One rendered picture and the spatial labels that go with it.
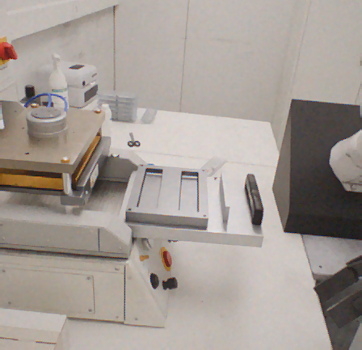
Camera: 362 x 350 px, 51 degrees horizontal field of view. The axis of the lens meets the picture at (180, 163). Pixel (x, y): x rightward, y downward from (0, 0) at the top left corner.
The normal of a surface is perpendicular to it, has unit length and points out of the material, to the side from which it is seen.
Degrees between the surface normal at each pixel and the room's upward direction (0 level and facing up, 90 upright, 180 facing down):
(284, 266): 0
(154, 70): 90
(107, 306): 90
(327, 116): 46
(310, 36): 90
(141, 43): 90
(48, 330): 2
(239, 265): 0
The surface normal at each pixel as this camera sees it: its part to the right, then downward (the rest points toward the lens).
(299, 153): 0.00, -0.27
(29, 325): 0.07, -0.87
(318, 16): -0.11, 0.46
